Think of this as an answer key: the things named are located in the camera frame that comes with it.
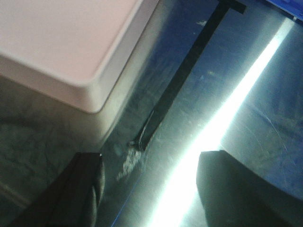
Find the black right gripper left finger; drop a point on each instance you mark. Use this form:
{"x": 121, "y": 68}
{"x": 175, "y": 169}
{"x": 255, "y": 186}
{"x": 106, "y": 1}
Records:
{"x": 73, "y": 198}

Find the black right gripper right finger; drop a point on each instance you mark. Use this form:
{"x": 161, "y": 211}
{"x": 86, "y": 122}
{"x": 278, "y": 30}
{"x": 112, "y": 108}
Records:
{"x": 234, "y": 196}

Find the pink plastic bin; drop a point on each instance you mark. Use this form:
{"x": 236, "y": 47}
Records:
{"x": 70, "y": 50}

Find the stainless steel shelf cart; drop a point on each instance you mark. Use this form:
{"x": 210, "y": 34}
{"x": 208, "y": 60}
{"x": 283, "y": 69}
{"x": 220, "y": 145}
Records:
{"x": 244, "y": 95}

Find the blue bin on shelf top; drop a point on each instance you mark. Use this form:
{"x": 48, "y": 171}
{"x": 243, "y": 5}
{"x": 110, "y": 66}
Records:
{"x": 293, "y": 8}

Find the black tape strip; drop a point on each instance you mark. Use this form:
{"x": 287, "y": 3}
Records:
{"x": 159, "y": 111}

